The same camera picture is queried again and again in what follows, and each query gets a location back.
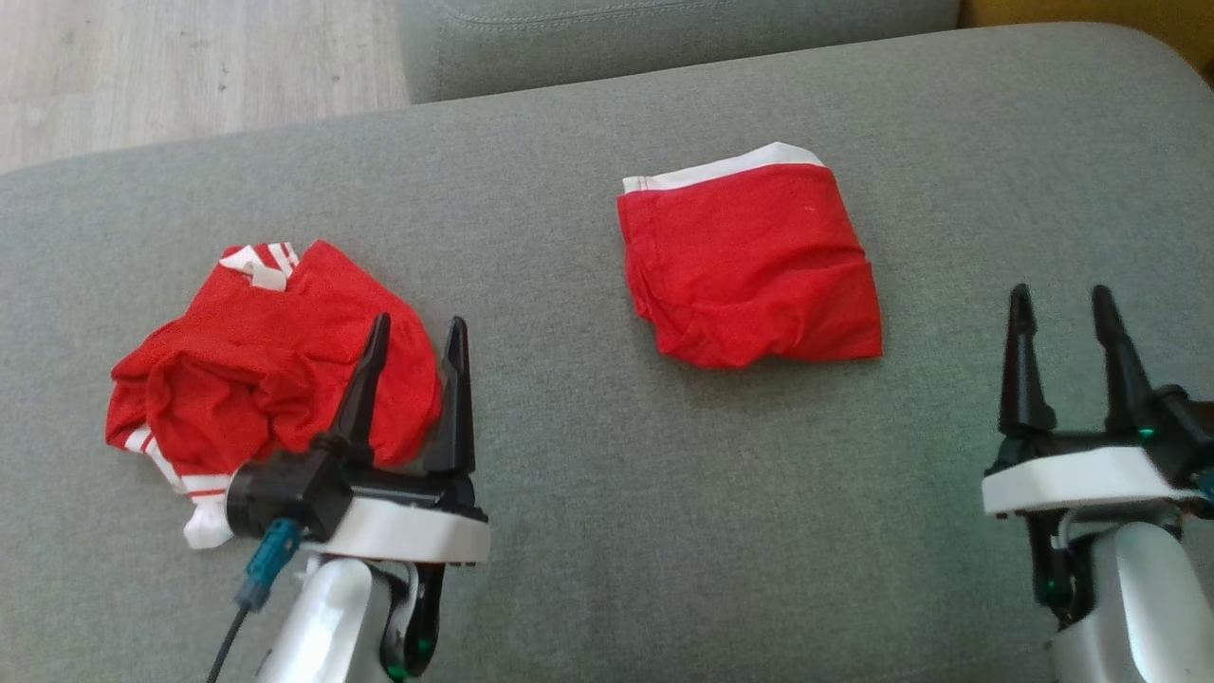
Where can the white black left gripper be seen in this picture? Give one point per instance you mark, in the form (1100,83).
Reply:
(417,531)

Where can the large grey sofa chaise seat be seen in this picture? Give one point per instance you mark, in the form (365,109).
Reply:
(664,522)

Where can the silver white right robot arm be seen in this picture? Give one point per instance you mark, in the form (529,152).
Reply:
(1138,607)

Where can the red shorts with white trim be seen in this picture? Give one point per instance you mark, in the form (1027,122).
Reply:
(749,266)

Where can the red Bulls jersey white sleeves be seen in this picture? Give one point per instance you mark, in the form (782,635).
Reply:
(247,370)

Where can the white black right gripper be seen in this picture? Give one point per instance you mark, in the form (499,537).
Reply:
(1081,479)

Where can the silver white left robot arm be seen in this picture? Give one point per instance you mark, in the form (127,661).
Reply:
(322,626)

